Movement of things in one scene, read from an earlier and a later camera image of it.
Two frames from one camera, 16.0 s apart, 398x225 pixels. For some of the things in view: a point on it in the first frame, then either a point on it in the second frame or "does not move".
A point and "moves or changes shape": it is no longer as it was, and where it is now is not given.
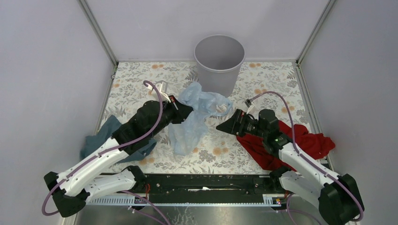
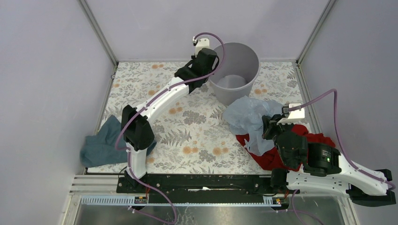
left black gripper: (181, 111) to (193, 57)
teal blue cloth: (110, 126) does not move
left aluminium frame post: (101, 36) does not move
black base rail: (212, 184) does not move
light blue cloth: (187, 134) moves or changes shape
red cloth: (311, 145) does not move
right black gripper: (232, 126) to (270, 123)
